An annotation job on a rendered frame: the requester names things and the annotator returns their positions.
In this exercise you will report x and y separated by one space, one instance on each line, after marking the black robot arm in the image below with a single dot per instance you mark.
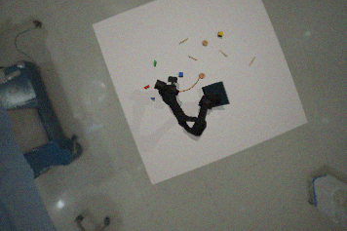
169 93

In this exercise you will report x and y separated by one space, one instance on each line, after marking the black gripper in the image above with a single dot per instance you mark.
173 80

